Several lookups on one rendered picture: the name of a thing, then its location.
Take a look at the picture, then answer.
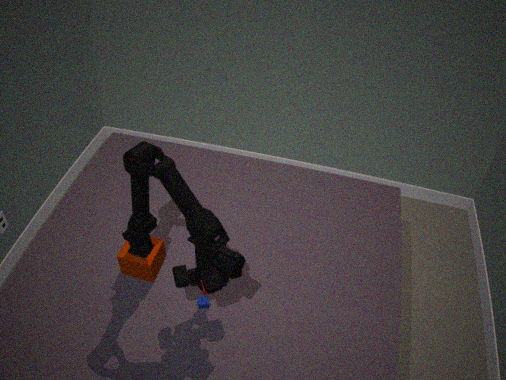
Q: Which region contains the blue block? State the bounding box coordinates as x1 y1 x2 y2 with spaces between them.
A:
197 296 210 308

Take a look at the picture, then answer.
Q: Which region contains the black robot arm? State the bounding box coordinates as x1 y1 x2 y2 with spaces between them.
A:
122 141 245 293

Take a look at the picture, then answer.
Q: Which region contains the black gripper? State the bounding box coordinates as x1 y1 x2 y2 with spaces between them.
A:
172 257 242 290

